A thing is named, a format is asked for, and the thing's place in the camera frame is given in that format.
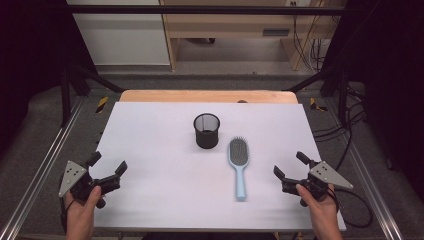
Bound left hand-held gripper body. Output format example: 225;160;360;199
58;160;121;210

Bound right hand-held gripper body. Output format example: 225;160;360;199
281;161;354;208

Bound light blue hairbrush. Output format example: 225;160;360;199
227;136;250;202

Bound black mesh cup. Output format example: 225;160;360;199
192;112;221;150

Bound person's left hand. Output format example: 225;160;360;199
64;185;103;224

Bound person's right hand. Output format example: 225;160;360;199
295;183;341;223

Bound yellow black tape marker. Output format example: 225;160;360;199
309;97;328;113
95;96;110;114

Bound dark curtain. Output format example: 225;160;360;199
0;0;98;158
320;0;424;203

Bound white cabinet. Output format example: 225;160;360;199
65;0;171;67

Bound light wooden desk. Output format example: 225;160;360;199
159;0;348;72

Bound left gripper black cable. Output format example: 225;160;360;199
60;199;76;233

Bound aluminium rail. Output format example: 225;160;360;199
323;99;405;240
0;99;85;240

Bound black floor cables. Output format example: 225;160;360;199
312;85;368;144

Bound black floor cable loop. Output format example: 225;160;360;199
333;131;374;230

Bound black frame strut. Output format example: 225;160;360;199
282;64;350;128
60;63;125;128

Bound hanging cable bundle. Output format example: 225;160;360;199
291;1;335;73

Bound black horizontal frame bar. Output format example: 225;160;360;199
65;4;348;16

